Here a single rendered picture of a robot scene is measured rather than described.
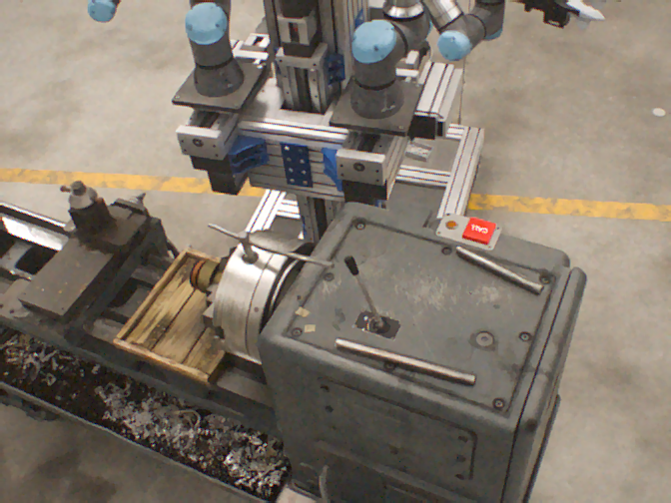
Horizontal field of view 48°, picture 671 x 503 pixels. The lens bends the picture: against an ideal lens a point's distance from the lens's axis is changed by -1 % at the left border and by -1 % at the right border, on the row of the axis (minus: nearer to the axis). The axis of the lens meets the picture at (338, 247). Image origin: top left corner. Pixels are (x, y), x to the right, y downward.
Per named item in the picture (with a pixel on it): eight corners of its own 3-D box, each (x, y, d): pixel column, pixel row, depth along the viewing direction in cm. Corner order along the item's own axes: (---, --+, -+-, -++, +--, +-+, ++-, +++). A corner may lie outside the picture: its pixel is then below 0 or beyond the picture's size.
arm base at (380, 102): (358, 83, 223) (356, 54, 216) (408, 89, 219) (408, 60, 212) (343, 115, 214) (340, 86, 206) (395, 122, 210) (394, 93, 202)
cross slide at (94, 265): (157, 218, 226) (153, 207, 223) (67, 326, 202) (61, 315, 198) (113, 204, 232) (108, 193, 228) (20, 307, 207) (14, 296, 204)
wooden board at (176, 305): (277, 284, 213) (275, 275, 210) (210, 387, 193) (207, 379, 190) (188, 254, 223) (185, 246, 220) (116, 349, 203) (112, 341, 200)
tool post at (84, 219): (113, 220, 214) (103, 195, 206) (97, 238, 209) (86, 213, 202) (93, 213, 216) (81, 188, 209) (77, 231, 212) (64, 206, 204)
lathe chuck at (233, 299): (318, 285, 203) (299, 211, 178) (262, 385, 187) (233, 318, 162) (288, 276, 206) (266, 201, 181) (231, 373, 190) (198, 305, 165)
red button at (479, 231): (495, 229, 169) (496, 223, 168) (487, 248, 166) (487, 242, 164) (470, 222, 171) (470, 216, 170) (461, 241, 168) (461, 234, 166)
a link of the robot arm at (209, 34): (191, 68, 218) (180, 27, 208) (194, 42, 227) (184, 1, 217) (232, 63, 218) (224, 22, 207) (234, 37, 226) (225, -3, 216)
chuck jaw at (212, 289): (251, 293, 180) (224, 325, 172) (253, 308, 183) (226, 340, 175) (212, 279, 184) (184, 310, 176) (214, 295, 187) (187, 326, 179)
